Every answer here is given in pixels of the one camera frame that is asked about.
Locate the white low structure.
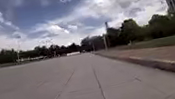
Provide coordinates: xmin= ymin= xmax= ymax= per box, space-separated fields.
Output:
xmin=66 ymin=51 xmax=82 ymax=58

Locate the pole with sign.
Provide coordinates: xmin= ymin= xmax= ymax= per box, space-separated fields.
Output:
xmin=100 ymin=21 xmax=113 ymax=52

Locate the row of dark trees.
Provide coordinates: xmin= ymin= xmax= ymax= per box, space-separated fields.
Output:
xmin=0 ymin=10 xmax=175 ymax=66

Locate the grey concrete slab pavement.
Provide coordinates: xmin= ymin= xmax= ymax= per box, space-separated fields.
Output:
xmin=0 ymin=38 xmax=175 ymax=99

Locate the lamp pole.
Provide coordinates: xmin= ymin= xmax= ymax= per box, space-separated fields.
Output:
xmin=13 ymin=35 xmax=27 ymax=65

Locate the grey concrete kerb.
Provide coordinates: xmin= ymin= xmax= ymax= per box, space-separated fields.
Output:
xmin=92 ymin=39 xmax=175 ymax=97

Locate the reddish brown ground strip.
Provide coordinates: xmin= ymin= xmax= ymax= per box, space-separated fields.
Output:
xmin=96 ymin=38 xmax=175 ymax=82

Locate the green grass lawn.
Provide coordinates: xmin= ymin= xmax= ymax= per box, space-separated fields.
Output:
xmin=113 ymin=34 xmax=175 ymax=57

